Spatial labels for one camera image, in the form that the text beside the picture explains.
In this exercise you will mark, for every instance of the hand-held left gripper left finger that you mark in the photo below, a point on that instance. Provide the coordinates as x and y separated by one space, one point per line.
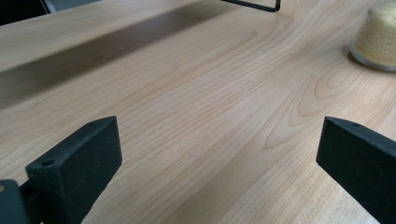
77 168

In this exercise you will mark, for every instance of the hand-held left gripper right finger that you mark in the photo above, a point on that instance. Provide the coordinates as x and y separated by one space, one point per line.
361 161

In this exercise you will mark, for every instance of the glass jar of yellow grains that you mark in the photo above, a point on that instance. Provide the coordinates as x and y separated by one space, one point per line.
376 40

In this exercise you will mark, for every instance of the black metal shelf rack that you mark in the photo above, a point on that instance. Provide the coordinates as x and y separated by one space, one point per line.
277 4

